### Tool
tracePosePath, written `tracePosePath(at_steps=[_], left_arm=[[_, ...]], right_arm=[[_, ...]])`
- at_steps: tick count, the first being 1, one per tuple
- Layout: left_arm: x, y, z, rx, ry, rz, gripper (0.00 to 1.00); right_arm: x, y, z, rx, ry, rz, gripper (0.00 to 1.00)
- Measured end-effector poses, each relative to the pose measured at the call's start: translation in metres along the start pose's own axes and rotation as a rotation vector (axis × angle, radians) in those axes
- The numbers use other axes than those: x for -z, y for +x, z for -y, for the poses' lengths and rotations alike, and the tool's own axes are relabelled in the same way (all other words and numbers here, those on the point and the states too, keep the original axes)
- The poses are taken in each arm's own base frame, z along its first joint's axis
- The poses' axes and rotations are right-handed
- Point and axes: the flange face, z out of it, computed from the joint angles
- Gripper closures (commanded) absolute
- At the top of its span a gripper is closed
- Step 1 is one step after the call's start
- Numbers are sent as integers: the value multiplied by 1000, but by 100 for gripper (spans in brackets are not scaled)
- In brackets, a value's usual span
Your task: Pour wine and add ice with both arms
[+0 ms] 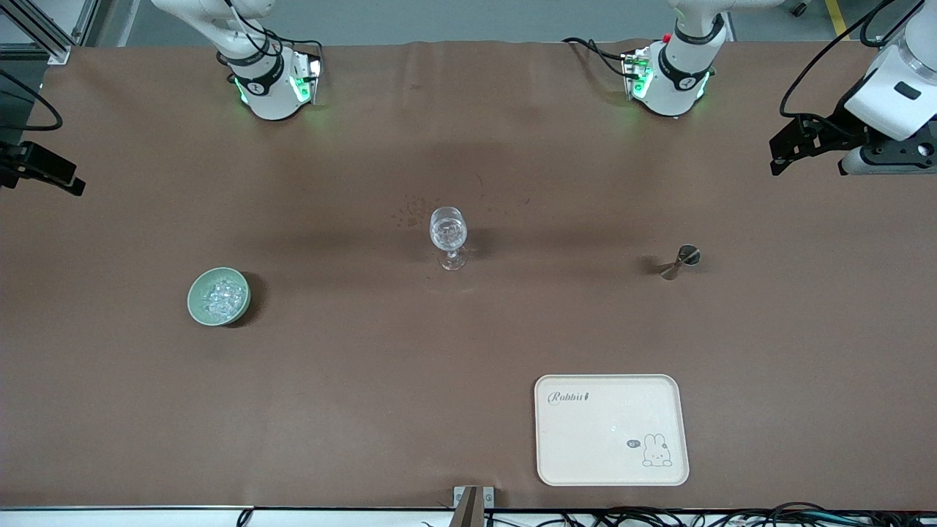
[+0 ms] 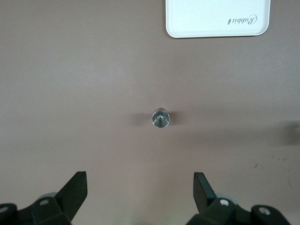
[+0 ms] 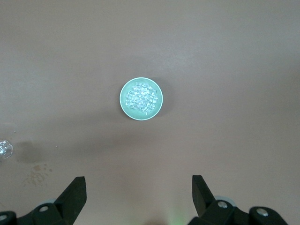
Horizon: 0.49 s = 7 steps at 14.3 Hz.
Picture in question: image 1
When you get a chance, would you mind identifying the steel double jigger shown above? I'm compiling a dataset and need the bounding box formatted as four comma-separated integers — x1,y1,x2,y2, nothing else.
657,244,702,281

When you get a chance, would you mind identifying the clear ice cube heap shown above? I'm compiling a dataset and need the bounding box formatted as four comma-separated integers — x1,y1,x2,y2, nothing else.
203,280,247,321

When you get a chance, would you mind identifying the clear stemmed wine glass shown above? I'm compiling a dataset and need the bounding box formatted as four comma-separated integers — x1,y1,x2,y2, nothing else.
429,206,469,272

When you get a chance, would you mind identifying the pale green ceramic bowl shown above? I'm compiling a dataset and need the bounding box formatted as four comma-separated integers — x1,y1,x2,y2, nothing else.
187,266,252,328

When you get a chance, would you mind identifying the cream rabbit print tray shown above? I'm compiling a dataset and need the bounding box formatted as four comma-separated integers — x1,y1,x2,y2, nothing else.
534,374,690,487

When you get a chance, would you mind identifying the brown table mat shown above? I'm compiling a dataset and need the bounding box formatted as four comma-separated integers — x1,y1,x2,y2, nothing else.
0,40,937,511

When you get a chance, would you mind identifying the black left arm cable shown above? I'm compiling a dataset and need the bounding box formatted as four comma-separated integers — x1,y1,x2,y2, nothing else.
778,0,925,119

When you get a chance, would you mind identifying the aluminium frame post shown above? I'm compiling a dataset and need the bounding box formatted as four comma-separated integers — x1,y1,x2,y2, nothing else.
0,0,100,65

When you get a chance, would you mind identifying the black base power cable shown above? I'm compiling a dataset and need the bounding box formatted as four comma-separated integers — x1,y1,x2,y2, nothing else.
562,37,634,80

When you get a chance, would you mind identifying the black cable bundle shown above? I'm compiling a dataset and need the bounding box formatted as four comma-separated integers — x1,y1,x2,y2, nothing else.
421,501,937,527

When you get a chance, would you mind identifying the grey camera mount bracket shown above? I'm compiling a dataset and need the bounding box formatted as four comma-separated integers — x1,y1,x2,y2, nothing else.
453,486,496,527

